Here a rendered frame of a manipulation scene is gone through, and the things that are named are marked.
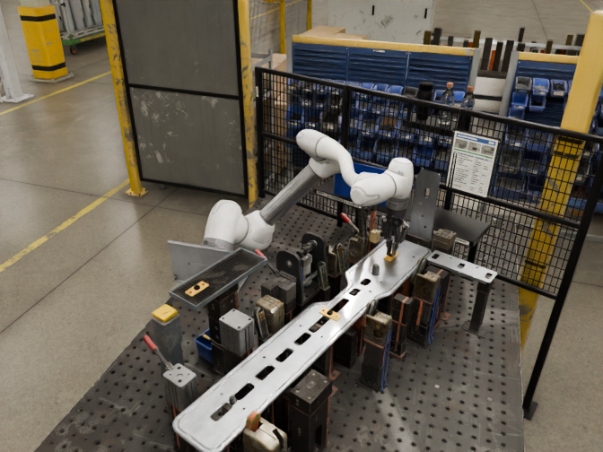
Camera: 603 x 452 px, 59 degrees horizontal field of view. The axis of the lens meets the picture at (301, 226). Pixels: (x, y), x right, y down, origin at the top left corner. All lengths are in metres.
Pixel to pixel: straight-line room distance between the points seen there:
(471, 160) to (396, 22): 6.34
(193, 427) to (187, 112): 3.36
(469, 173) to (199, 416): 1.67
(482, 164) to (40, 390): 2.64
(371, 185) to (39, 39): 7.97
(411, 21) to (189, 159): 4.98
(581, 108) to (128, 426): 2.15
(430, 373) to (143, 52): 3.49
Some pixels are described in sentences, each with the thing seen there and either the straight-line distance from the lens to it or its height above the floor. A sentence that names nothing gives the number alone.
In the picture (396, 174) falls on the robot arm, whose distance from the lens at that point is 2.11.
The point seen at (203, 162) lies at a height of 0.42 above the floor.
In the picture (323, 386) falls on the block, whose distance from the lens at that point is 1.73.
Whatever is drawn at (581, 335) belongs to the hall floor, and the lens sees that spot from 3.90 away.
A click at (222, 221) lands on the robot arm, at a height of 0.99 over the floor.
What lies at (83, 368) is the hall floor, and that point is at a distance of 3.45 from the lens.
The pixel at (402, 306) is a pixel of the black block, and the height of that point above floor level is 0.97.
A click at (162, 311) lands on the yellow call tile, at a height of 1.16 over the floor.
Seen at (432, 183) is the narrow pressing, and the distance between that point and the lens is 2.42.
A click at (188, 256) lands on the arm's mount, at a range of 2.63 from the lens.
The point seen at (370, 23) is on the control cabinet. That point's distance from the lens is 8.91.
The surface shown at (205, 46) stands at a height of 1.43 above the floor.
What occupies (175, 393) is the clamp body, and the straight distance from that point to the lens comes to 1.76.
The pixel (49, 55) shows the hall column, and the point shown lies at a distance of 9.54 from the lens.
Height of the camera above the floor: 2.29
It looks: 30 degrees down
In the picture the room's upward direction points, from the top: 1 degrees clockwise
